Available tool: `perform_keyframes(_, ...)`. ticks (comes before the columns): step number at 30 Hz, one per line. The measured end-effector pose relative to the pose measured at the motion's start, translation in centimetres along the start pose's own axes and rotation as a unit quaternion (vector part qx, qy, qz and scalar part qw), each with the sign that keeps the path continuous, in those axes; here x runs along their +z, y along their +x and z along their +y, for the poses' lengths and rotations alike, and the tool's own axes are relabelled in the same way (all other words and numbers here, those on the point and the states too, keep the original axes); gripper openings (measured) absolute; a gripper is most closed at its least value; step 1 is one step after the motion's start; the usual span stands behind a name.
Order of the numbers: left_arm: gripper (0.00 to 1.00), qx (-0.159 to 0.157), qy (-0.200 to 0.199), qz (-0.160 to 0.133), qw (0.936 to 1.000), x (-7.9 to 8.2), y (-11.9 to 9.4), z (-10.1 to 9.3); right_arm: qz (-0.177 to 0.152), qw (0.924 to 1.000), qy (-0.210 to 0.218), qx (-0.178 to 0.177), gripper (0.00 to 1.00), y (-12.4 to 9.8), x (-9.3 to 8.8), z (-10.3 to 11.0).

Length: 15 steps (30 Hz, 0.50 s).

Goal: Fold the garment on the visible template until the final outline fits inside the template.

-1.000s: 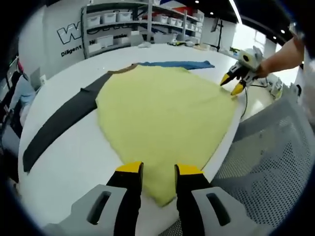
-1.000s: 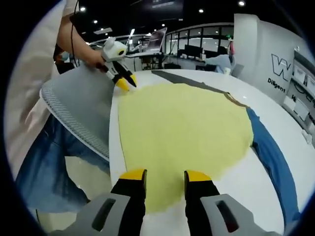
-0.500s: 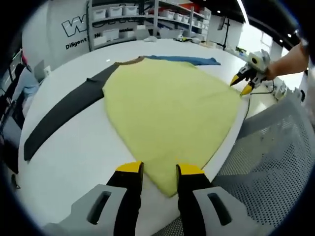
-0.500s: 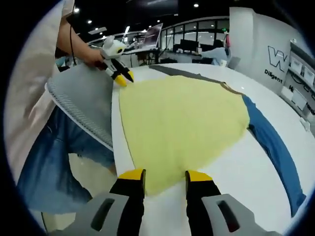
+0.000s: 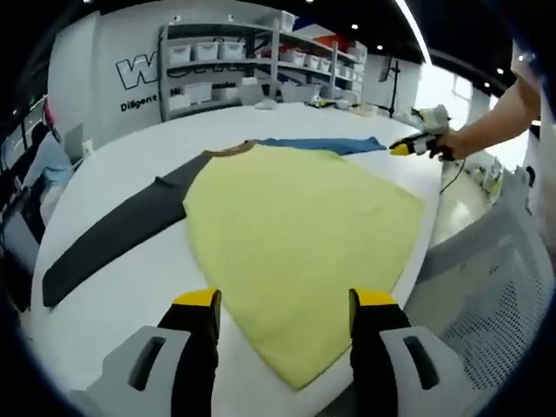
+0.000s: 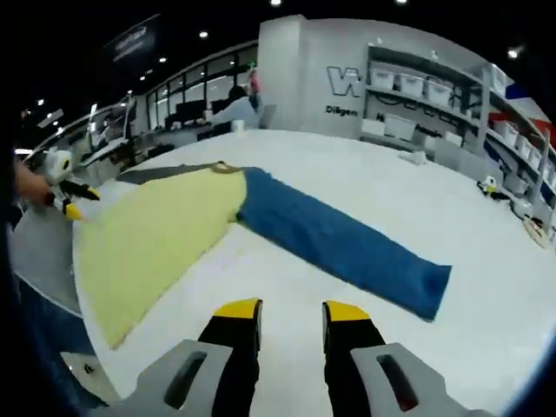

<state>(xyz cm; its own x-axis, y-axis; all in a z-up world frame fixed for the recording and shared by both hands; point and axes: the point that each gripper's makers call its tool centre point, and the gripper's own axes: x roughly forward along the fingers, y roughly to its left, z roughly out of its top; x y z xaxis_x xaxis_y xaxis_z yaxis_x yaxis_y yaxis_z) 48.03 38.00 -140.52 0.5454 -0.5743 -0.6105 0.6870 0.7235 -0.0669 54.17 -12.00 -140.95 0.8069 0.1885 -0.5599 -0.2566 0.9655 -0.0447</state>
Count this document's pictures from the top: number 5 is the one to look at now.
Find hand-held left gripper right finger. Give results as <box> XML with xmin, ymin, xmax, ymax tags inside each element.
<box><xmin>348</xmin><ymin>287</ymin><xmax>481</xmax><ymax>417</ymax></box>

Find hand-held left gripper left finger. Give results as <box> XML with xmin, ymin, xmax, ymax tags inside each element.
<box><xmin>102</xmin><ymin>287</ymin><xmax>223</xmax><ymax>417</ymax></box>

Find yellow blue grey garment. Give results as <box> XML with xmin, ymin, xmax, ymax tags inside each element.
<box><xmin>41</xmin><ymin>135</ymin><xmax>427</xmax><ymax>391</ymax></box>

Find person's right hand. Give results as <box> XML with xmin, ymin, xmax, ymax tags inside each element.
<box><xmin>427</xmin><ymin>129</ymin><xmax>469</xmax><ymax>162</ymax></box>

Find black tripod stand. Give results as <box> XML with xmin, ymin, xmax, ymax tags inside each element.
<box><xmin>378</xmin><ymin>55</ymin><xmax>403</xmax><ymax>120</ymax></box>

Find beige wooden item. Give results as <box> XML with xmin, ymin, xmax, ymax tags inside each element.
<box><xmin>349</xmin><ymin>103</ymin><xmax>380</xmax><ymax>118</ymax></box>

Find long ceiling light strip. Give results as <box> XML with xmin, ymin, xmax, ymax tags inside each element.
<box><xmin>394</xmin><ymin>0</ymin><xmax>432</xmax><ymax>63</ymax></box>

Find round ceiling spotlights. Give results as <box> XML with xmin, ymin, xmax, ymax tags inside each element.
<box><xmin>351</xmin><ymin>22</ymin><xmax>505</xmax><ymax>76</ymax></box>

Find person's white shirt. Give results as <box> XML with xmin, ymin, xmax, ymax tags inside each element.
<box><xmin>511</xmin><ymin>38</ymin><xmax>556</xmax><ymax>244</ymax></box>

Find grey metal shelf rack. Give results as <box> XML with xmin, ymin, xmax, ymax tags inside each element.
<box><xmin>273</xmin><ymin>17</ymin><xmax>368</xmax><ymax>106</ymax></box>
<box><xmin>159</xmin><ymin>19</ymin><xmax>279</xmax><ymax>123</ymax></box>

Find metal shelf with bins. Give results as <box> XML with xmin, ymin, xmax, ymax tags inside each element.
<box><xmin>167</xmin><ymin>10</ymin><xmax>366</xmax><ymax>105</ymax></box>

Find grey box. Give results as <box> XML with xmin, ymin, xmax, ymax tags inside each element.
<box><xmin>64</xmin><ymin>123</ymin><xmax>86</xmax><ymax>161</ymax></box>

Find pink hanging item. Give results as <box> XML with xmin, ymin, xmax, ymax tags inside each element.
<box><xmin>43</xmin><ymin>97</ymin><xmax>63</xmax><ymax>145</ymax></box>

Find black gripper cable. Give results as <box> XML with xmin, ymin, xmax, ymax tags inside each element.
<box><xmin>437</xmin><ymin>156</ymin><xmax>467</xmax><ymax>195</ymax></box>

